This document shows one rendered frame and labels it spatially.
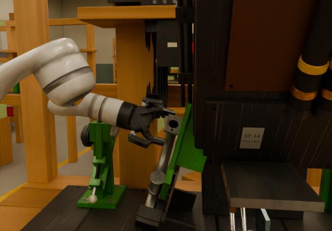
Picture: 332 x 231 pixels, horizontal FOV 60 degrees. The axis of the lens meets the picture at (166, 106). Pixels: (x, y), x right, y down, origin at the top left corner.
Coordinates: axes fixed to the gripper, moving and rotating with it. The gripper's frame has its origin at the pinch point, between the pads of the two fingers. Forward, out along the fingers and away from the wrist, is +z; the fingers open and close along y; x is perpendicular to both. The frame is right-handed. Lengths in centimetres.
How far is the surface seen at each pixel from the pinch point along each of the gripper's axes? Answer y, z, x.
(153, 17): 30.9, -14.4, -10.0
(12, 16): 321, -358, 315
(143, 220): -23.7, 0.3, 7.6
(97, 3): 842, -441, 667
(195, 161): -9.5, 8.6, -4.3
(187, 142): -6.6, 5.6, -7.2
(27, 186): -16, -49, 48
